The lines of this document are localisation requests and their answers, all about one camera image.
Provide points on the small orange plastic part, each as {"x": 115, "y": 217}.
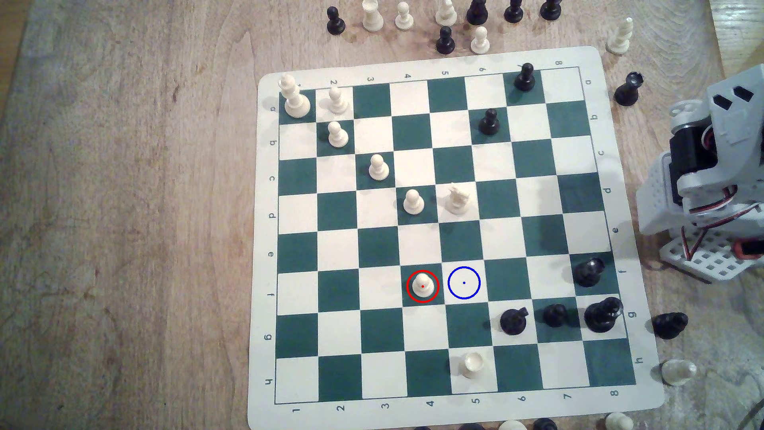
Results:
{"x": 751, "y": 248}

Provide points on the white rook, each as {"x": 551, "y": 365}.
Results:
{"x": 473, "y": 365}
{"x": 372, "y": 17}

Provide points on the black rook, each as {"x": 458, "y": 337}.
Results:
{"x": 628, "y": 91}

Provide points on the black pawn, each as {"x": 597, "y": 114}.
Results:
{"x": 335, "y": 22}
{"x": 489, "y": 123}
{"x": 556, "y": 315}
{"x": 444, "y": 42}
{"x": 524, "y": 79}

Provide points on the white bishop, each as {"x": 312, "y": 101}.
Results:
{"x": 621, "y": 37}

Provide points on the white knight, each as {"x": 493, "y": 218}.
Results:
{"x": 458, "y": 200}

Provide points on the tall white king piece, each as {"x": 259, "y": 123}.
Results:
{"x": 294, "y": 98}

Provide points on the white pawn with red mark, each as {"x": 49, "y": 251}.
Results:
{"x": 422, "y": 284}

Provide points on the white grid base plate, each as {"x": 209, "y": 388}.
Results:
{"x": 716, "y": 263}

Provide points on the green and white chess mat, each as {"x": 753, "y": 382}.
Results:
{"x": 334, "y": 370}

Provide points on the white chess piece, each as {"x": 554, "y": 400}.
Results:
{"x": 619, "y": 422}
{"x": 512, "y": 426}
{"x": 678, "y": 372}
{"x": 445, "y": 13}

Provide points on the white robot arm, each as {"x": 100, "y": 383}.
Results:
{"x": 656, "y": 197}

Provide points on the large black chess piece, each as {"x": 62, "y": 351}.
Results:
{"x": 603, "y": 315}

